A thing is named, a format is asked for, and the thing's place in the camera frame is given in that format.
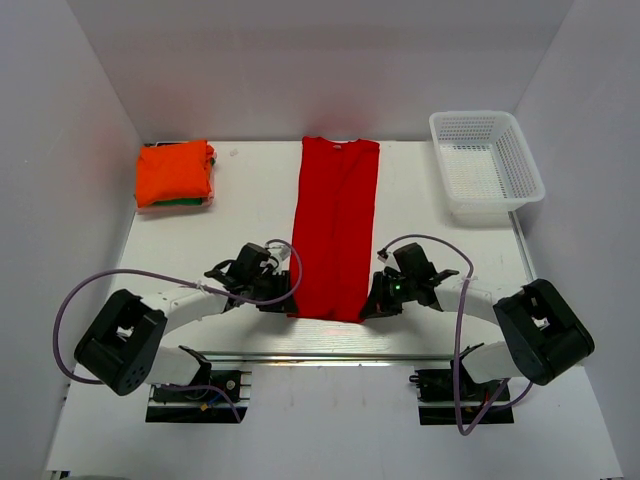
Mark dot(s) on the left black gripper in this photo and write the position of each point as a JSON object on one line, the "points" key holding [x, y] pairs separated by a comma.
{"points": [[282, 283]]}

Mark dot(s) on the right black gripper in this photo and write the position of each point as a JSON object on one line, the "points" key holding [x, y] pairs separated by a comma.
{"points": [[378, 300]]}

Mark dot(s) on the red t shirt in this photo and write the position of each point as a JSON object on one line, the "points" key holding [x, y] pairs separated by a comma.
{"points": [[333, 228]]}

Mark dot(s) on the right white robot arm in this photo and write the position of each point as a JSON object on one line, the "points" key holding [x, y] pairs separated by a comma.
{"points": [[542, 336]]}

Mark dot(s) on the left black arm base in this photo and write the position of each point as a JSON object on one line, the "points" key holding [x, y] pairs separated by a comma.
{"points": [[200, 390]]}

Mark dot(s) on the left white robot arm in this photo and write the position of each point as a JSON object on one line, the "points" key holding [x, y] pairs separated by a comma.
{"points": [[122, 346]]}

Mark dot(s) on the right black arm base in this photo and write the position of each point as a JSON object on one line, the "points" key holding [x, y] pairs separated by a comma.
{"points": [[435, 396]]}

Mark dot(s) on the pink folded t shirt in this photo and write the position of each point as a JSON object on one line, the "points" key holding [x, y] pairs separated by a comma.
{"points": [[175, 210]]}

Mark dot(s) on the orange folded t shirt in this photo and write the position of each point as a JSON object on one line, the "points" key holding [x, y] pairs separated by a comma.
{"points": [[180, 171]]}

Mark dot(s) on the white plastic mesh basket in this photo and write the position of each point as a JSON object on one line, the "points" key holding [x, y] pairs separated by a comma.
{"points": [[485, 162]]}

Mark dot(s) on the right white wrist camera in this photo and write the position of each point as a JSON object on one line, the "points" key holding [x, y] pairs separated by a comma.
{"points": [[387, 258]]}

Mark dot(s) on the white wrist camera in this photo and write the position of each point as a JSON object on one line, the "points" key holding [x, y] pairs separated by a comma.
{"points": [[279, 250], [387, 258]]}

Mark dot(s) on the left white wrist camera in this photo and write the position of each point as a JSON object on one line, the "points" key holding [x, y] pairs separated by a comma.
{"points": [[279, 250]]}

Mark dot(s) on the aluminium table edge rail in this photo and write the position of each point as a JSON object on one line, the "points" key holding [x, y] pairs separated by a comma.
{"points": [[324, 358]]}

